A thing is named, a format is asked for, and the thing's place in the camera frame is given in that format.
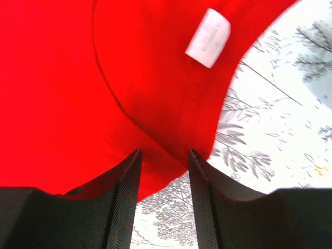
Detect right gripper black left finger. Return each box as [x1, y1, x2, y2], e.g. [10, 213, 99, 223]
[1, 149, 142, 248]

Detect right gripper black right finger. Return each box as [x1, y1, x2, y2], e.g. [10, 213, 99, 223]
[188, 150, 331, 249]

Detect red t shirt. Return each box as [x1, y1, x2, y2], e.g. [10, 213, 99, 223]
[1, 1, 293, 200]

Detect floral patterned table mat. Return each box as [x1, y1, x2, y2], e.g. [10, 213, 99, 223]
[129, 0, 332, 249]

